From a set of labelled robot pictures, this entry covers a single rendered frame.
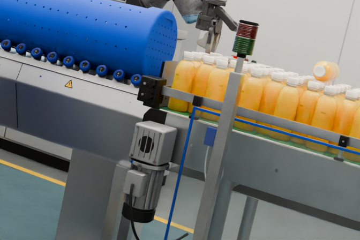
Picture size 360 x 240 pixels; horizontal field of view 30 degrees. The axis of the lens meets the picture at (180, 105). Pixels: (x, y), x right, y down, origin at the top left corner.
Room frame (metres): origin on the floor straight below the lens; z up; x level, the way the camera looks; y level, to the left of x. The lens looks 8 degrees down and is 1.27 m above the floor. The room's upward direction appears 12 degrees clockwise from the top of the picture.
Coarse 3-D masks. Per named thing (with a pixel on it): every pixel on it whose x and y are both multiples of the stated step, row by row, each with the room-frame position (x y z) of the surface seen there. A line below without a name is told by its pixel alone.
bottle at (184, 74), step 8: (184, 64) 2.34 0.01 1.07; (192, 64) 2.35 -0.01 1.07; (176, 72) 2.34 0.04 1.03; (184, 72) 2.33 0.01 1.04; (192, 72) 2.34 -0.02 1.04; (176, 80) 2.34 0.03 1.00; (184, 80) 2.33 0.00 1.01; (192, 80) 2.35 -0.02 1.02; (176, 88) 2.33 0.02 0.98; (184, 88) 2.33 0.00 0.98; (168, 104) 2.35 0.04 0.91; (176, 104) 2.33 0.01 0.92; (184, 104) 2.34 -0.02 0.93
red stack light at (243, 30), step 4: (240, 24) 2.04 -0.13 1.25; (244, 24) 2.03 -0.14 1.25; (240, 28) 2.03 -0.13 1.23; (244, 28) 2.02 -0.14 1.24; (248, 28) 2.02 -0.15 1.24; (252, 28) 2.02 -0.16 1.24; (256, 28) 2.03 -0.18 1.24; (236, 32) 2.05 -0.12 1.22; (240, 32) 2.03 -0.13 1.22; (244, 32) 2.02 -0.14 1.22; (248, 32) 2.02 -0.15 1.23; (252, 32) 2.03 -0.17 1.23; (256, 32) 2.04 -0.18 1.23; (244, 36) 2.02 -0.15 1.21; (248, 36) 2.02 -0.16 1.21; (252, 36) 2.03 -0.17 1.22; (256, 36) 2.04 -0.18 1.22
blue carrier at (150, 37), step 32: (0, 0) 2.67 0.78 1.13; (32, 0) 2.62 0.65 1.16; (64, 0) 2.59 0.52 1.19; (96, 0) 2.58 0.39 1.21; (0, 32) 2.69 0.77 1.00; (32, 32) 2.61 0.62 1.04; (64, 32) 2.54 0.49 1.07; (96, 32) 2.49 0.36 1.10; (128, 32) 2.45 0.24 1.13; (160, 32) 2.51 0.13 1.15; (96, 64) 2.55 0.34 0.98; (128, 64) 2.46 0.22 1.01; (160, 64) 2.57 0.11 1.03
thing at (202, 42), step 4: (204, 36) 2.55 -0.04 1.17; (212, 36) 2.53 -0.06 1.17; (200, 40) 2.55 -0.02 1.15; (204, 40) 2.55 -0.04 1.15; (212, 40) 2.54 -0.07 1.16; (200, 44) 2.55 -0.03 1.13; (204, 44) 2.55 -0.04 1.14; (208, 44) 2.53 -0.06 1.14; (204, 48) 2.54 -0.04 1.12; (208, 48) 2.53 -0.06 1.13; (208, 52) 2.54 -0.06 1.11
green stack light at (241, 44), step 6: (240, 36) 2.03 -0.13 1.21; (234, 42) 2.04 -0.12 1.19; (240, 42) 2.03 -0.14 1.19; (246, 42) 2.02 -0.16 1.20; (252, 42) 2.03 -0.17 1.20; (234, 48) 2.04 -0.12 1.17; (240, 48) 2.02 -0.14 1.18; (246, 48) 2.02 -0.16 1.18; (252, 48) 2.04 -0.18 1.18; (246, 54) 2.02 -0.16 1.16; (252, 54) 2.05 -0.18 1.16
